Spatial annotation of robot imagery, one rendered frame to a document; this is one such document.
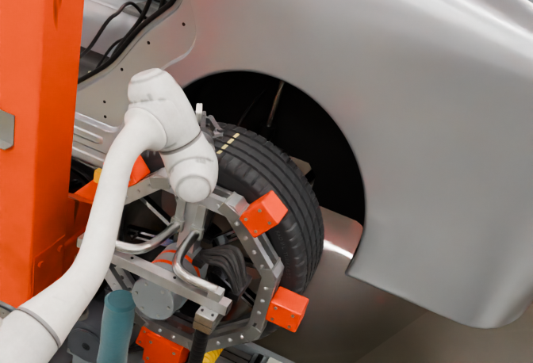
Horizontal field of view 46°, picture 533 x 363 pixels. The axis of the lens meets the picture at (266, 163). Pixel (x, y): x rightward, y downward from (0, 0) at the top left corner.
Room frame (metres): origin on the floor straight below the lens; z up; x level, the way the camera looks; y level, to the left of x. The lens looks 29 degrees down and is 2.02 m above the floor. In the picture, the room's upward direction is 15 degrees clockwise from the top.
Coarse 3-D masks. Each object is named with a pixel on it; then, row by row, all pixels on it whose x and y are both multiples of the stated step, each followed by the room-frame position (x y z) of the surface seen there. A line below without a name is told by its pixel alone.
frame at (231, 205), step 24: (144, 192) 1.39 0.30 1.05; (216, 192) 1.39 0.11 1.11; (240, 240) 1.32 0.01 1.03; (264, 240) 1.35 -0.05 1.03; (264, 264) 1.30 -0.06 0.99; (120, 288) 1.40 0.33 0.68; (264, 288) 1.30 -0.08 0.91; (264, 312) 1.29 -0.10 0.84; (168, 336) 1.36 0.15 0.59; (192, 336) 1.35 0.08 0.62; (216, 336) 1.33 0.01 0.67; (240, 336) 1.31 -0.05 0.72
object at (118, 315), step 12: (108, 300) 1.29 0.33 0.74; (120, 300) 1.30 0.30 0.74; (132, 300) 1.31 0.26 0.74; (108, 312) 1.27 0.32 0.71; (120, 312) 1.26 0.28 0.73; (132, 312) 1.29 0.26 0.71; (108, 324) 1.26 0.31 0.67; (120, 324) 1.27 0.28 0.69; (132, 324) 1.30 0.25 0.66; (108, 336) 1.26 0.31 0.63; (120, 336) 1.27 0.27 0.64; (108, 348) 1.26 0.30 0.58; (120, 348) 1.27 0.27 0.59; (132, 348) 1.37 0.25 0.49; (108, 360) 1.26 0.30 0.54; (120, 360) 1.28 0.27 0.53
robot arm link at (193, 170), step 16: (192, 144) 1.14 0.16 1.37; (208, 144) 1.19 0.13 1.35; (176, 160) 1.12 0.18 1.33; (192, 160) 1.12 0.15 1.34; (208, 160) 1.15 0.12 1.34; (176, 176) 1.10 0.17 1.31; (192, 176) 1.09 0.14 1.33; (208, 176) 1.11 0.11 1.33; (176, 192) 1.09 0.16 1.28; (192, 192) 1.09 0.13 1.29; (208, 192) 1.10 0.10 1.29
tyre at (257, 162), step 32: (224, 128) 1.63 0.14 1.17; (160, 160) 1.48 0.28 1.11; (224, 160) 1.44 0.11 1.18; (256, 160) 1.51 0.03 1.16; (288, 160) 1.60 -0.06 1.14; (256, 192) 1.40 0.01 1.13; (288, 192) 1.49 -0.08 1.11; (288, 224) 1.39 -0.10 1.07; (320, 224) 1.55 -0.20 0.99; (288, 256) 1.37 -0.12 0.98; (320, 256) 1.55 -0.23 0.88; (288, 288) 1.36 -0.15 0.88
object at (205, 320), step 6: (198, 312) 1.11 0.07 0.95; (204, 312) 1.12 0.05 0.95; (210, 312) 1.12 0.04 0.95; (216, 312) 1.13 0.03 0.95; (198, 318) 1.11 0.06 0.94; (204, 318) 1.10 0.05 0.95; (210, 318) 1.10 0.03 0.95; (216, 318) 1.11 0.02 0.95; (198, 324) 1.10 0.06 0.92; (204, 324) 1.10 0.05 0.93; (210, 324) 1.10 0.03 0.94; (216, 324) 1.12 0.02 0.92; (198, 330) 1.10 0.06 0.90; (204, 330) 1.10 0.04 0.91; (210, 330) 1.10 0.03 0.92
